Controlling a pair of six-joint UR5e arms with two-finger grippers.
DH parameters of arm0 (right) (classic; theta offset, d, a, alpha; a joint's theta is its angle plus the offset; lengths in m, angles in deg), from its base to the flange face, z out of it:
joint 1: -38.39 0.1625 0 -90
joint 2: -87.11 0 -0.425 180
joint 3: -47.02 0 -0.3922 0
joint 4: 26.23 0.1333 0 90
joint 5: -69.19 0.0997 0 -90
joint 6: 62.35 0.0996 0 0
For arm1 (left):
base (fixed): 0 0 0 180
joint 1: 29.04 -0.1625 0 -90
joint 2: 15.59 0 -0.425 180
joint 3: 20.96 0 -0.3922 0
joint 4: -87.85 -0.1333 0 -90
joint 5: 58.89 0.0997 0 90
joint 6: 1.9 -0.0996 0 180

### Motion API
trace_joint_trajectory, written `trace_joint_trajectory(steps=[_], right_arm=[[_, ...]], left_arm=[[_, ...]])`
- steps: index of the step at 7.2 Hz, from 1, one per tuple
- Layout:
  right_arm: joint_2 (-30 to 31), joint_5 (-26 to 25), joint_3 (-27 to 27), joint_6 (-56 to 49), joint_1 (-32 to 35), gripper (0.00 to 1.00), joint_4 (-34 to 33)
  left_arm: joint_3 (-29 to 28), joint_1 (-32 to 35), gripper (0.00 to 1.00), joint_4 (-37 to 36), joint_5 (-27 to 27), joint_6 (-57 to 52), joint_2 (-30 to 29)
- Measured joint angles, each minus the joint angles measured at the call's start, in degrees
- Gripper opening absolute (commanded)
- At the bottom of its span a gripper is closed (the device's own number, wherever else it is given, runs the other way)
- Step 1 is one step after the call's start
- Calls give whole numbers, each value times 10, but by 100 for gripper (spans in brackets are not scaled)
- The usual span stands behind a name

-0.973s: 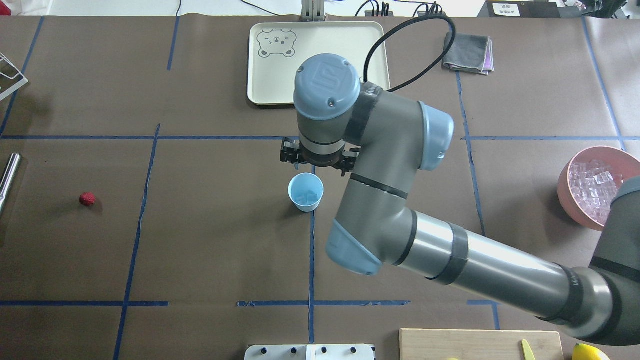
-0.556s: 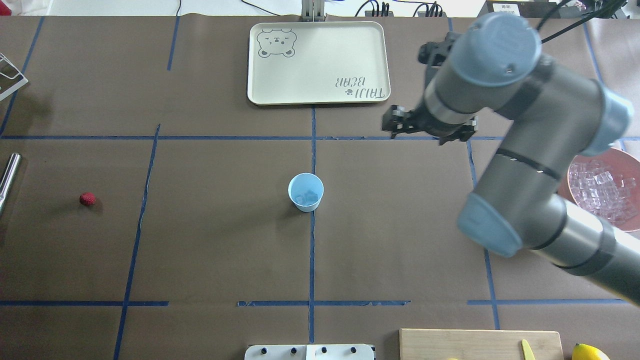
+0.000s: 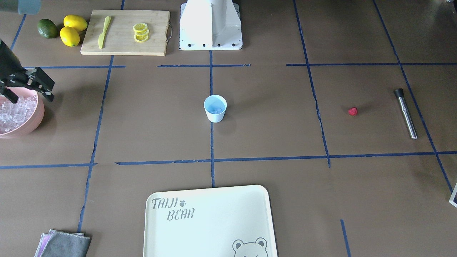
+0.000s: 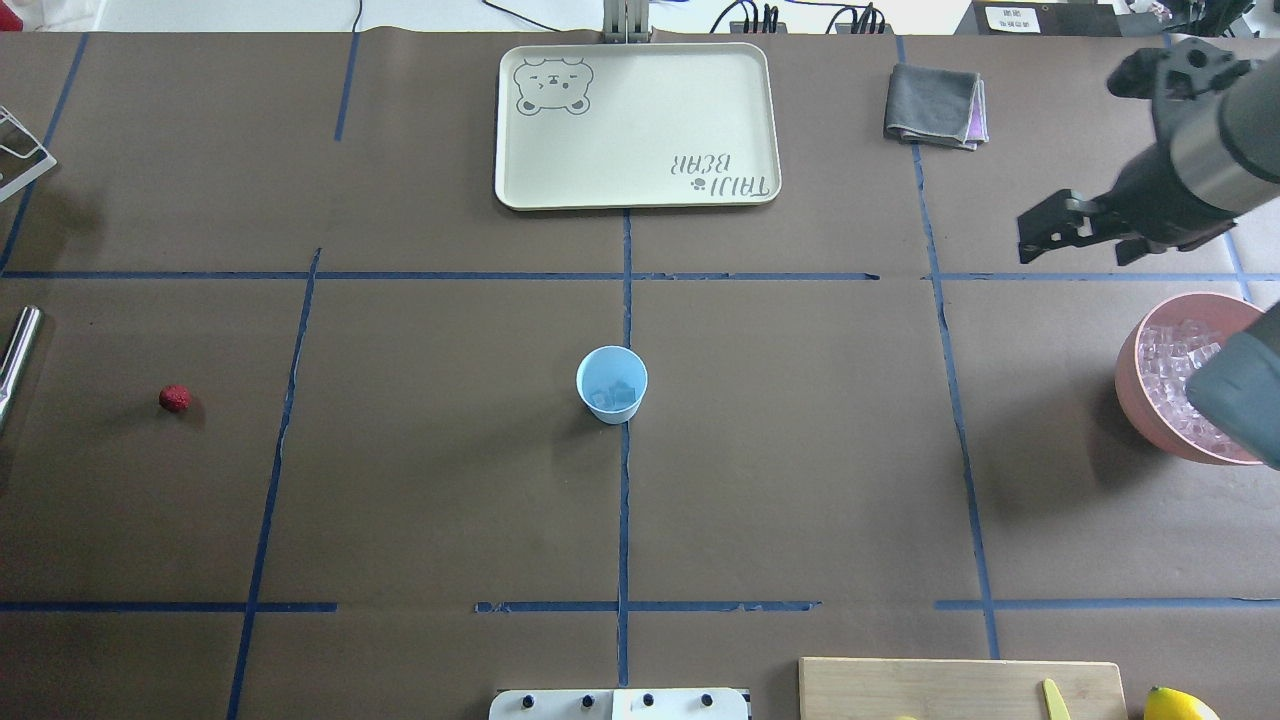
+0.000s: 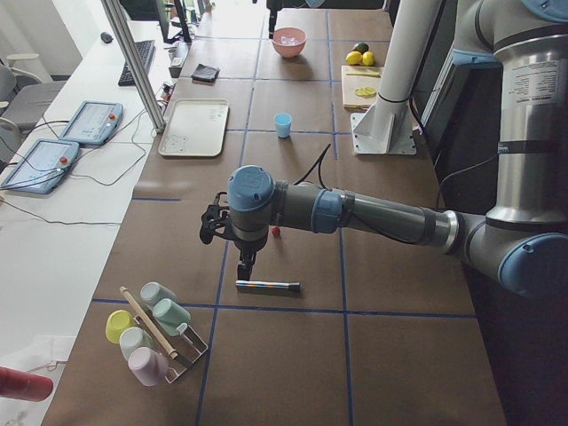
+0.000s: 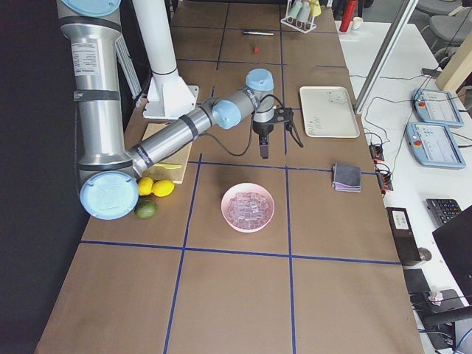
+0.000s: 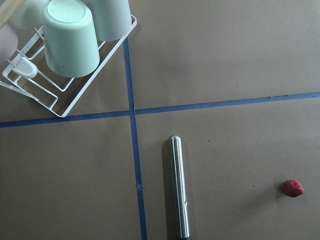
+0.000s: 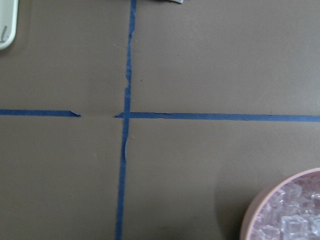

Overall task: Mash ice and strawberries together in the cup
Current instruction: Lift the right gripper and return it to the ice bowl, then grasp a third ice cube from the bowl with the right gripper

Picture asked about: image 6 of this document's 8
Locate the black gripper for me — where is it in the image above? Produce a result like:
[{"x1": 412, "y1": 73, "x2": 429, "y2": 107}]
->
[{"x1": 252, "y1": 121, "x2": 274, "y2": 159}]

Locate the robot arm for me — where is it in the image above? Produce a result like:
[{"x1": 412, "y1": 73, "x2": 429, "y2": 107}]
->
[{"x1": 57, "y1": 1, "x2": 274, "y2": 220}]

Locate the pink bowl of ice cubes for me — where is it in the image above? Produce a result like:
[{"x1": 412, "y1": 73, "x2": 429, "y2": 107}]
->
[{"x1": 221, "y1": 183, "x2": 275, "y2": 233}]

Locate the grey plastic cup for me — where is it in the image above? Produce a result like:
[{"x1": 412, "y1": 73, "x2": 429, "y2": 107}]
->
[{"x1": 296, "y1": 1, "x2": 310, "y2": 23}]

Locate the mint green plastic cup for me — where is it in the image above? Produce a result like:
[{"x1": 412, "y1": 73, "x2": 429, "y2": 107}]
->
[{"x1": 287, "y1": 0, "x2": 302, "y2": 18}]

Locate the yellow plastic cup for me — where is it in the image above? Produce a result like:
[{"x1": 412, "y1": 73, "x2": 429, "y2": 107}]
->
[{"x1": 308, "y1": 0, "x2": 322, "y2": 18}]

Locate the small white cup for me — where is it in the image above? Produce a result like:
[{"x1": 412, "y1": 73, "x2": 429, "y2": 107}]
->
[{"x1": 351, "y1": 16, "x2": 364, "y2": 30}]

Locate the cream bear serving tray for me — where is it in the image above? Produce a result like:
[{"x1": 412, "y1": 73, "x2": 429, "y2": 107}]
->
[{"x1": 299, "y1": 86, "x2": 360, "y2": 139}]

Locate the wooden cutting board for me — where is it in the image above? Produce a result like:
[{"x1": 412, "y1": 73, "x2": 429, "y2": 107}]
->
[{"x1": 133, "y1": 123, "x2": 192, "y2": 184}]

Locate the grey and purple folded cloth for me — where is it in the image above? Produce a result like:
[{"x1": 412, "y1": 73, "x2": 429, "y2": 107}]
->
[{"x1": 332, "y1": 162, "x2": 361, "y2": 192}]

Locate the yellow plastic knife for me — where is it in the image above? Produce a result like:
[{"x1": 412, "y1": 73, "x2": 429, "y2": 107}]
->
[{"x1": 154, "y1": 163, "x2": 182, "y2": 170}]

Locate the white pillar with base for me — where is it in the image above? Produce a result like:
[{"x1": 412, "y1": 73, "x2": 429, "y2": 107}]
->
[{"x1": 133, "y1": 0, "x2": 199, "y2": 119}]

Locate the yellow lemon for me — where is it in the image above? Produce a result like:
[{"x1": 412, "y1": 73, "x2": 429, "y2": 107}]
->
[
  {"x1": 138, "y1": 177, "x2": 154, "y2": 196},
  {"x1": 151, "y1": 180, "x2": 175, "y2": 198}
]

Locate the red bottle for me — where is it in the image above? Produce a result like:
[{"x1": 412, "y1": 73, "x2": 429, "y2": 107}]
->
[{"x1": 339, "y1": 0, "x2": 358, "y2": 32}]

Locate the lower blue teach pendant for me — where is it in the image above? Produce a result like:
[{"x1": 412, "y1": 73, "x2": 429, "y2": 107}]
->
[{"x1": 406, "y1": 122, "x2": 466, "y2": 169}]

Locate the blue teach pendant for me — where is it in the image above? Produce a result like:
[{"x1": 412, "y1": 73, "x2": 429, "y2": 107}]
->
[
  {"x1": 406, "y1": 122, "x2": 466, "y2": 169},
  {"x1": 412, "y1": 88, "x2": 464, "y2": 128}
]

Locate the black box with label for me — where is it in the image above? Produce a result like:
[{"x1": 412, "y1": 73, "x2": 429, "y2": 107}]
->
[{"x1": 386, "y1": 207, "x2": 421, "y2": 266}]

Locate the upper blue teach pendant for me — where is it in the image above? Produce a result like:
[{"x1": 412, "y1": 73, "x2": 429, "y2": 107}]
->
[{"x1": 412, "y1": 88, "x2": 464, "y2": 128}]

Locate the black keyboard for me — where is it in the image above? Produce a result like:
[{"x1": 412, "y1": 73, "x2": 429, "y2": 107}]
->
[{"x1": 426, "y1": 198, "x2": 462, "y2": 226}]

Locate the computer mouse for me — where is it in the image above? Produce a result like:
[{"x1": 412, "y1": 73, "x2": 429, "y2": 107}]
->
[{"x1": 417, "y1": 247, "x2": 432, "y2": 262}]

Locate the black laptop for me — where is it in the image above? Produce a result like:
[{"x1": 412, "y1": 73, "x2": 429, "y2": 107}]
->
[{"x1": 432, "y1": 206, "x2": 472, "y2": 296}]

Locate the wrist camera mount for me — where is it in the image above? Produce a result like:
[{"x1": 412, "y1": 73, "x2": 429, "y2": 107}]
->
[{"x1": 274, "y1": 106, "x2": 304, "y2": 148}]

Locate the white wire cup rack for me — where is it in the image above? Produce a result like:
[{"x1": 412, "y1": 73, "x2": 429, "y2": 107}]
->
[{"x1": 280, "y1": 1, "x2": 317, "y2": 34}]

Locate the aluminium frame post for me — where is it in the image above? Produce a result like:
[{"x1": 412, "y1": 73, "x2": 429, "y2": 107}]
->
[{"x1": 354, "y1": 0, "x2": 418, "y2": 114}]

